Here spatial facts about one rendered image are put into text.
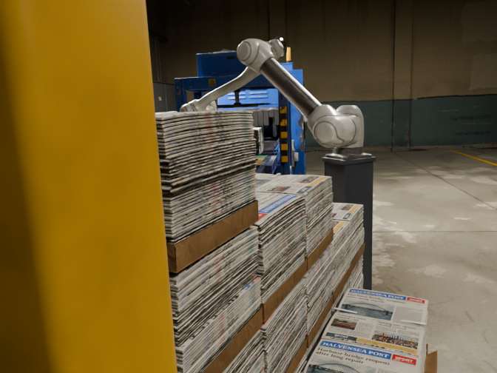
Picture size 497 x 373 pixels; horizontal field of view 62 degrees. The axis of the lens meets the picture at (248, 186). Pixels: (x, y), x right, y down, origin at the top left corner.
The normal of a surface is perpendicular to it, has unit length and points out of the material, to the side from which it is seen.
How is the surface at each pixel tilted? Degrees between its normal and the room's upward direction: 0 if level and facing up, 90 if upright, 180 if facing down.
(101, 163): 90
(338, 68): 90
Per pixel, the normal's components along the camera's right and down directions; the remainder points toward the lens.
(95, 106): 0.90, 0.04
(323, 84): -0.13, 0.19
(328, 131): -0.49, 0.26
